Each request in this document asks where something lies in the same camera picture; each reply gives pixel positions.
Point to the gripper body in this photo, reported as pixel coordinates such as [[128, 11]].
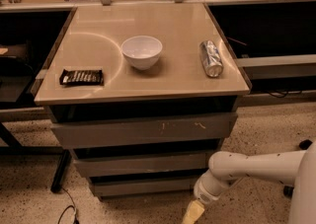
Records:
[[206, 194]]

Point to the grey bottom drawer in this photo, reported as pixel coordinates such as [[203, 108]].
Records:
[[144, 186]]

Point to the grey drawer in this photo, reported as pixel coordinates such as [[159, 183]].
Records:
[[144, 186], [144, 130], [142, 164]]

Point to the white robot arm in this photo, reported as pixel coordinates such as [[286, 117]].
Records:
[[295, 169]]

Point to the grey middle drawer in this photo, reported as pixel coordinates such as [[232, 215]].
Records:
[[142, 164]]

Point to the grey drawer cabinet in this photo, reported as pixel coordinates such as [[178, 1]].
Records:
[[175, 85]]

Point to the grey top drawer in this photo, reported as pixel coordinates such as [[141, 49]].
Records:
[[144, 130]]

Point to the black table leg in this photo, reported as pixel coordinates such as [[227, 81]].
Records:
[[60, 170]]

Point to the silver soda can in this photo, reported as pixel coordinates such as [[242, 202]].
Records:
[[210, 59]]

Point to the white ceramic bowl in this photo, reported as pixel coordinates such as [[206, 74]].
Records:
[[141, 52]]

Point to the dark chocolate bar wrapper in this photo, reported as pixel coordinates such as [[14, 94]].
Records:
[[81, 77]]

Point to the grey metal rail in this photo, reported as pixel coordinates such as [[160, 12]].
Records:
[[273, 67]]

